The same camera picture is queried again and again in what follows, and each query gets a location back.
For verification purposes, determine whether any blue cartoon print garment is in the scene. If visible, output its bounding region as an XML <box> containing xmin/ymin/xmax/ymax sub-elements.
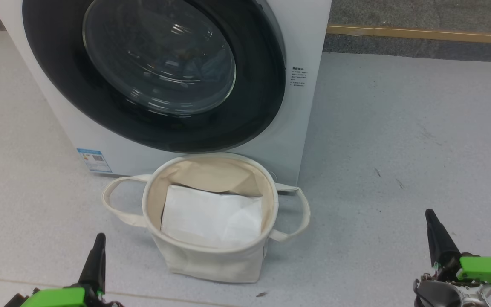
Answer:
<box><xmin>181</xmin><ymin>50</ymin><xmax>230</xmax><ymax>87</ymax></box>

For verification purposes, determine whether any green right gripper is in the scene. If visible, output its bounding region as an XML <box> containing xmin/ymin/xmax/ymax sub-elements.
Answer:
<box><xmin>414</xmin><ymin>209</ymin><xmax>491</xmax><ymax>307</ymax></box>

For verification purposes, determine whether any cream canvas laundry basket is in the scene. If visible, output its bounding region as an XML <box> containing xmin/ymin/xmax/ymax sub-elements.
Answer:
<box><xmin>102</xmin><ymin>152</ymin><xmax>311</xmax><ymax>284</ymax></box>

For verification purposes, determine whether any white folded pad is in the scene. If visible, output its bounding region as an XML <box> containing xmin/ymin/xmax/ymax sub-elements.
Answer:
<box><xmin>160</xmin><ymin>184</ymin><xmax>263</xmax><ymax>250</ymax></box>

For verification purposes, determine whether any printed warning text sticker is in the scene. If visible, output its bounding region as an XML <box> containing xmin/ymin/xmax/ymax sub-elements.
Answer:
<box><xmin>290</xmin><ymin>66</ymin><xmax>308</xmax><ymax>88</ymax></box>

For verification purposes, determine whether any blue energy label sticker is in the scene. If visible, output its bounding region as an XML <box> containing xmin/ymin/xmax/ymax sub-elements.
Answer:
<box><xmin>77</xmin><ymin>148</ymin><xmax>113</xmax><ymax>173</ymax></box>

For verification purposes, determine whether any white front-load washing machine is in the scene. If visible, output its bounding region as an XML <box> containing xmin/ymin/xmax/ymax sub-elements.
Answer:
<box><xmin>0</xmin><ymin>0</ymin><xmax>332</xmax><ymax>186</ymax></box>

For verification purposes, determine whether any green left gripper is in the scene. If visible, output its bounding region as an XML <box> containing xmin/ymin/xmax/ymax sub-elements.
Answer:
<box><xmin>3</xmin><ymin>233</ymin><xmax>122</xmax><ymax>307</ymax></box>

